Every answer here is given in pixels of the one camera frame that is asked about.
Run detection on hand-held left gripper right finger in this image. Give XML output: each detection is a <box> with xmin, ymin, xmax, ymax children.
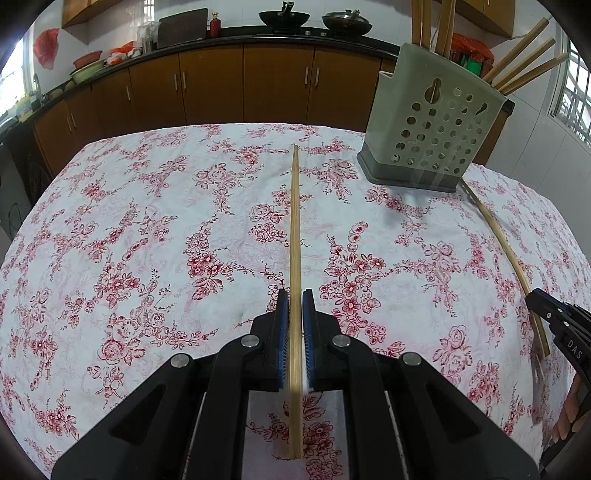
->
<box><xmin>301</xmin><ymin>288</ymin><xmax>541</xmax><ymax>480</ymax></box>

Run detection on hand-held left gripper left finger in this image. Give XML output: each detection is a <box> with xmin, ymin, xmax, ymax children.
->
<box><xmin>51</xmin><ymin>288</ymin><xmax>291</xmax><ymax>480</ymax></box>

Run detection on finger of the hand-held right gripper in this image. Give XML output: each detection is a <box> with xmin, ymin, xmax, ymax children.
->
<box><xmin>551</xmin><ymin>323</ymin><xmax>591</xmax><ymax>370</ymax></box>
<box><xmin>526</xmin><ymin>287</ymin><xmax>591</xmax><ymax>330</ymax></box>

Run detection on green perforated utensil holder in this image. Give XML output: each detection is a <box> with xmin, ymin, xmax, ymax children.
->
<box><xmin>356</xmin><ymin>42</ymin><xmax>509</xmax><ymax>192</ymax></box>

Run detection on person's right hand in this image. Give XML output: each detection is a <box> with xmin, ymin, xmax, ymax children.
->
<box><xmin>551</xmin><ymin>371</ymin><xmax>585</xmax><ymax>444</ymax></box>

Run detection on red floral white tablecloth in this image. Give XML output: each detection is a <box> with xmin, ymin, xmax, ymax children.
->
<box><xmin>0</xmin><ymin>122</ymin><xmax>591</xmax><ymax>480</ymax></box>

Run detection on barred window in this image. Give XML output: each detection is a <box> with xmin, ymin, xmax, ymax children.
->
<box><xmin>547</xmin><ymin>28</ymin><xmax>591</xmax><ymax>144</ymax></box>

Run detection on wooden base cabinets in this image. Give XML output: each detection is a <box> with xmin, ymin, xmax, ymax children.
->
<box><xmin>32</xmin><ymin>44</ymin><xmax>513</xmax><ymax>162</ymax></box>

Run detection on red plastic bags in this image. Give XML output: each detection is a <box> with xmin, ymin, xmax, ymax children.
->
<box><xmin>450</xmin><ymin>32</ymin><xmax>495</xmax><ymax>79</ymax></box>

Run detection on black kitchen countertop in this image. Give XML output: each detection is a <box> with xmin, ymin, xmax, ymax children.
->
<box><xmin>0</xmin><ymin>25</ymin><xmax>515</xmax><ymax>121</ymax></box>

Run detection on black gas stove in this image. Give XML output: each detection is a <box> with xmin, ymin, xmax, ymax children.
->
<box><xmin>259</xmin><ymin>25</ymin><xmax>370</xmax><ymax>40</ymax></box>

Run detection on dark pot with lid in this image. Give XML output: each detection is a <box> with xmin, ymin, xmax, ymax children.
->
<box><xmin>321</xmin><ymin>8</ymin><xmax>374</xmax><ymax>37</ymax></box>

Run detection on black wok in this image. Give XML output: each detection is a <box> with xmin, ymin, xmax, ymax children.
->
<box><xmin>257</xmin><ymin>1</ymin><xmax>311</xmax><ymax>28</ymax></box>

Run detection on red and white plastic bag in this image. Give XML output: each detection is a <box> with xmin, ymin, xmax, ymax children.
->
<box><xmin>107</xmin><ymin>41</ymin><xmax>139</xmax><ymax>65</ymax></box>

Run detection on green basin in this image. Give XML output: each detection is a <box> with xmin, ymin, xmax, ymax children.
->
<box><xmin>69</xmin><ymin>59</ymin><xmax>108</xmax><ymax>85</ymax></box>

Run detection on dark cutting board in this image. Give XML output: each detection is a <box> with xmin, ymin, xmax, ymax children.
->
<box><xmin>157</xmin><ymin>8</ymin><xmax>209</xmax><ymax>40</ymax></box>

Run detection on clear glass container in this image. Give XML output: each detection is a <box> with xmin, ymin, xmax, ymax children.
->
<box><xmin>137</xmin><ymin>21</ymin><xmax>160</xmax><ymax>54</ymax></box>

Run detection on bright window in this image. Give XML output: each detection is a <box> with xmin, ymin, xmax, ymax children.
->
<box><xmin>0</xmin><ymin>37</ymin><xmax>28</xmax><ymax>121</ymax></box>

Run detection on wooden wall cabinet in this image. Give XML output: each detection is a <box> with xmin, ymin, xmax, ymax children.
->
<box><xmin>455</xmin><ymin>0</ymin><xmax>515</xmax><ymax>38</ymax></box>
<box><xmin>61</xmin><ymin>0</ymin><xmax>105</xmax><ymax>28</ymax></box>

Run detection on red bag on wall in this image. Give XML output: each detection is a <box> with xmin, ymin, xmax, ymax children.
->
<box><xmin>33</xmin><ymin>28</ymin><xmax>61</xmax><ymax>71</ymax></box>

